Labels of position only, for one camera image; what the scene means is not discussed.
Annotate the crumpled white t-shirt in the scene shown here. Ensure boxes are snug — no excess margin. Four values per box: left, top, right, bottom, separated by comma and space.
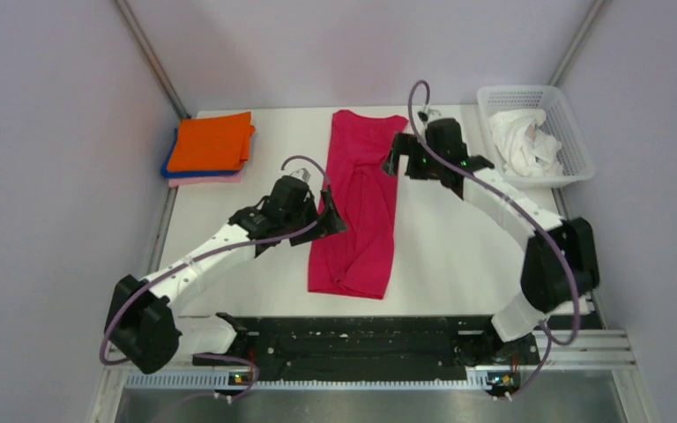
488, 108, 563, 177

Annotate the white plastic laundry basket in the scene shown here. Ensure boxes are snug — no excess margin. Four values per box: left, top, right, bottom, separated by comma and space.
477, 85, 595, 189

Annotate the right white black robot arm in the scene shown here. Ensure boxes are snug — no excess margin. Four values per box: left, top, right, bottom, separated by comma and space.
383, 118, 599, 363

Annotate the crimson red t-shirt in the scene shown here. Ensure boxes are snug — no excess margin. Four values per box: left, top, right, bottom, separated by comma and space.
308, 109, 408, 300

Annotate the folded blue t-shirt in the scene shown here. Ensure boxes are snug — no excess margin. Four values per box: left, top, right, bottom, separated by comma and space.
160, 129, 240, 179

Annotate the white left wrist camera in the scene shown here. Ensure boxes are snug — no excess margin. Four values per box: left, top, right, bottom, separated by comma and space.
289, 167, 310, 183

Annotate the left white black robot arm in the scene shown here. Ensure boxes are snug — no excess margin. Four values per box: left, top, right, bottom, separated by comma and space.
100, 175, 348, 375

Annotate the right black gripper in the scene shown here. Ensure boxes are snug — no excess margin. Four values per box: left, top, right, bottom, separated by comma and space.
380, 133, 443, 182

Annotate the white slotted cable duct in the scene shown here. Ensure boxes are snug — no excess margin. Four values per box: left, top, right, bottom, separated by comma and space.
125, 367, 521, 393

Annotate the folded pink t-shirt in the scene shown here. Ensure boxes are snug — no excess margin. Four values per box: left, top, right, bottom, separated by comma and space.
167, 172, 244, 188

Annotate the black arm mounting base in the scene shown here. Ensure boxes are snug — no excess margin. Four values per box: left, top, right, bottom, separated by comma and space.
186, 315, 602, 387

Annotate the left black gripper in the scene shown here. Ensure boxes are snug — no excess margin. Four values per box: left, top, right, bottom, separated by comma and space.
283, 189, 346, 246

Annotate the folded orange t-shirt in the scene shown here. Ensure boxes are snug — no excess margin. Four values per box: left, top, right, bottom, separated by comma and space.
161, 112, 256, 176

